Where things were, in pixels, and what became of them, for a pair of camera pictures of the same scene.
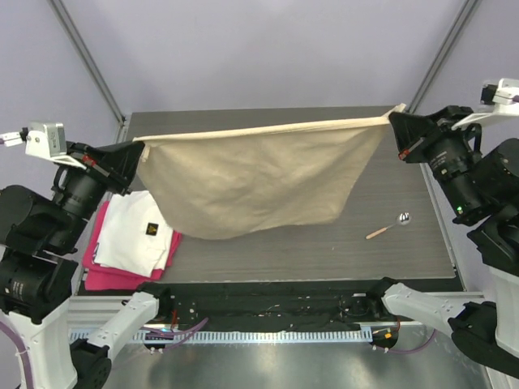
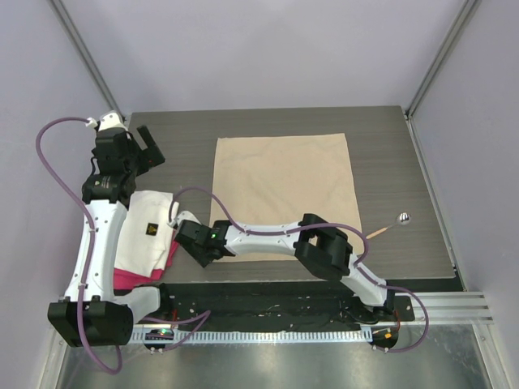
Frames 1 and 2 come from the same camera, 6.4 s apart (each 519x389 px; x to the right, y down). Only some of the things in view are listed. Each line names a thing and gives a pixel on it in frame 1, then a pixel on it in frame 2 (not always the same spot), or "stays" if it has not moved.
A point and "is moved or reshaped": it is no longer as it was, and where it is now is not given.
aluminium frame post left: x=87 y=57 stays
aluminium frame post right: x=443 y=58 stays
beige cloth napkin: x=227 y=183 is moved or reshaped
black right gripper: x=412 y=131 → x=203 y=260
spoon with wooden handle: x=403 y=218 stays
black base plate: x=269 y=305 stays
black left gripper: x=115 y=164 → x=151 y=154
